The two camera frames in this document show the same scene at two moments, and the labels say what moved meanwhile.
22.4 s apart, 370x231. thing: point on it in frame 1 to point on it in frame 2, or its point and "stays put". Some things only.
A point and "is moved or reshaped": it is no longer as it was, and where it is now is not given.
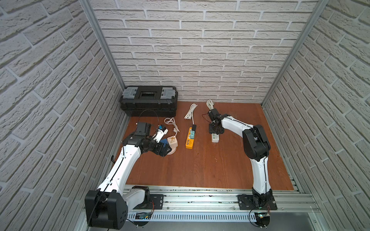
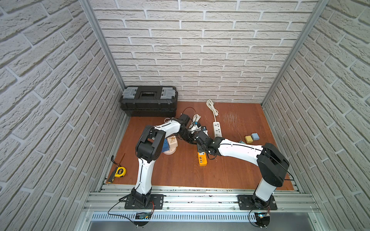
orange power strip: (190, 142) is moved or reshaped
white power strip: (215, 138) is moved or reshaped
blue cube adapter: (164, 141) stays put
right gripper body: (213, 128) to (201, 149)
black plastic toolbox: (150, 101) stays put
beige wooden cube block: (172, 140) stays put
